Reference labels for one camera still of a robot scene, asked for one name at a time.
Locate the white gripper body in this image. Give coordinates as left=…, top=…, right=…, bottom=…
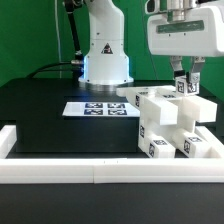
left=147, top=4, right=224, bottom=57

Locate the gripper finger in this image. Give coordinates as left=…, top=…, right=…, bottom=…
left=170, top=56, right=184, bottom=78
left=188, top=56, right=205, bottom=83

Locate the white chair back frame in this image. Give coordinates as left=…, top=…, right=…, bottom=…
left=116, top=85, right=217, bottom=125

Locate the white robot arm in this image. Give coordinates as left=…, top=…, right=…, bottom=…
left=80, top=0, right=224, bottom=93

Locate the white marker sheet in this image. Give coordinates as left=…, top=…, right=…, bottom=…
left=62, top=102, right=140, bottom=117

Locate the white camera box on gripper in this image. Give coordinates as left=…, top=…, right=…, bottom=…
left=145, top=0, right=167, bottom=14

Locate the white U-shaped fence frame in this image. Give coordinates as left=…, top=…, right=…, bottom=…
left=0, top=125, right=224, bottom=184

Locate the black camera pole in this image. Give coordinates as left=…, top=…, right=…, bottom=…
left=63, top=0, right=84, bottom=63

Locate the white cable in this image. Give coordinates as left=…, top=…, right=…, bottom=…
left=54, top=0, right=63, bottom=80

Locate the black cable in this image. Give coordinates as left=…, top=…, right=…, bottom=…
left=26, top=62, right=84, bottom=80

